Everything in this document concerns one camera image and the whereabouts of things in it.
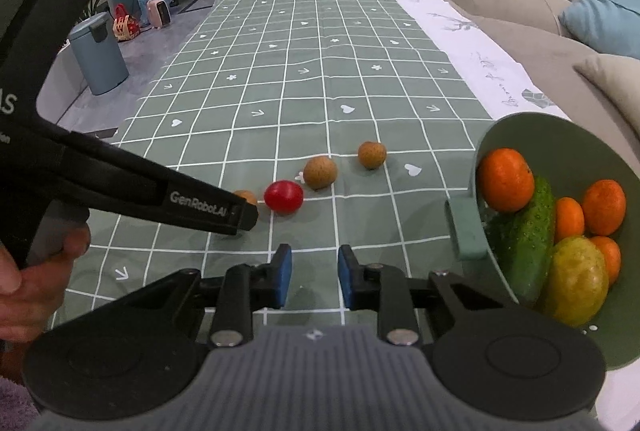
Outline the light blue pillow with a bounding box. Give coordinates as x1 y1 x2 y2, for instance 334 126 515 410
558 0 640 60

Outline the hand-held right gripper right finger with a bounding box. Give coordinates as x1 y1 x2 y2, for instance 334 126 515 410
337 245 506 347

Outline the beige sofa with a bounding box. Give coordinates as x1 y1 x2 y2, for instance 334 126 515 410
434 0 640 142

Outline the green yellow mango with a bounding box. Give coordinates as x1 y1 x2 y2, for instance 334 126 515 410
542 236 610 328

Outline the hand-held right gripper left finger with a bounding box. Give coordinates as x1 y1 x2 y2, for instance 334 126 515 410
125 243 293 348

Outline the red patterned bag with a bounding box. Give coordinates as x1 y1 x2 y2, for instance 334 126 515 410
112 3 141 42

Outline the purple fuzzy garment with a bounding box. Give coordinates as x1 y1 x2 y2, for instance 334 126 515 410
0 376 41 431

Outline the beige pillow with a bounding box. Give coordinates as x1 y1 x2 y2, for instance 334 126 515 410
574 53 640 136

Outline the large orange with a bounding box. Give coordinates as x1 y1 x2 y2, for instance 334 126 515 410
476 148 536 213

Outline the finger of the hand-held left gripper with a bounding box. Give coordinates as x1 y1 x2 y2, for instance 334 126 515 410
90 143 259 237

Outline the pink space heater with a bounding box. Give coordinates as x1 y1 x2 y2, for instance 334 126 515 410
146 0 172 30

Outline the red cherry tomato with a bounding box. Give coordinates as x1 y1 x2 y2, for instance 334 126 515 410
263 180 304 214

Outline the green plastic colander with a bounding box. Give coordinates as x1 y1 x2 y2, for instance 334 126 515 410
445 112 640 369

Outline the person's left hand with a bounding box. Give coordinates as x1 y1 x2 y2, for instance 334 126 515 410
0 228 92 343

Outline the green cucumber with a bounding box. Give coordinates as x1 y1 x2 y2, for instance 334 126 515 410
486 177 557 307

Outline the grey blue trash bin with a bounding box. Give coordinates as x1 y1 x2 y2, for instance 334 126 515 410
67 12 130 96

